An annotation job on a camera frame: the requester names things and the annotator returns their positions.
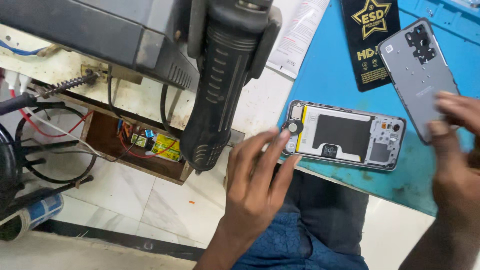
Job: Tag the black metal stool frame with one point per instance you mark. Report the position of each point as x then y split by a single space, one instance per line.
22 165

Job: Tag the person's left hand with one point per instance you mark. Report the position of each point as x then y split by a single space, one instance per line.
251 187

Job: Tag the person's right hand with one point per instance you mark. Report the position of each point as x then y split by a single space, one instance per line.
457 176

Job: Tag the scattered small screws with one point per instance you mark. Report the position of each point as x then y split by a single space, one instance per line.
419 69

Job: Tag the smartphone without back cover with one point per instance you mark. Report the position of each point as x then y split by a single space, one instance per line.
345 137

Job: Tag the grey rework station box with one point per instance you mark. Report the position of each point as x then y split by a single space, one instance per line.
93 26

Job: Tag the blue work mat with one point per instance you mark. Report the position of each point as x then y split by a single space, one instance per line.
330 78

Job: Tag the white printed leaflet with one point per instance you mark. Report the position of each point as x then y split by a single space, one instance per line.
296 33

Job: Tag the black hot air gun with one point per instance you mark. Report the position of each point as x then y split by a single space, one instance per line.
225 82

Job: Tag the grey phone back cover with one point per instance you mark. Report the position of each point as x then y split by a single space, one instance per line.
416 71

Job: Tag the round black white disc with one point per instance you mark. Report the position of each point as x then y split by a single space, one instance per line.
293 127

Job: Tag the metal spring soldering iron holder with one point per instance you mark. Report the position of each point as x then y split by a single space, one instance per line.
65 85

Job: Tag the black packet with gold star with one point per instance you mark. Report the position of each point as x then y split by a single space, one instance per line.
369 41

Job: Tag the wooden box with electronics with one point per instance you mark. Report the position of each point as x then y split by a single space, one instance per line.
112 144

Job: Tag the person's blue shirt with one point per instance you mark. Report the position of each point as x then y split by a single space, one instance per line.
285 247

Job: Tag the person's dark trousers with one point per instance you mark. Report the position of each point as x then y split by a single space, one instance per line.
330 213

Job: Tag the blue white tape roll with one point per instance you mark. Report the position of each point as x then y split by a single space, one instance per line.
35 213

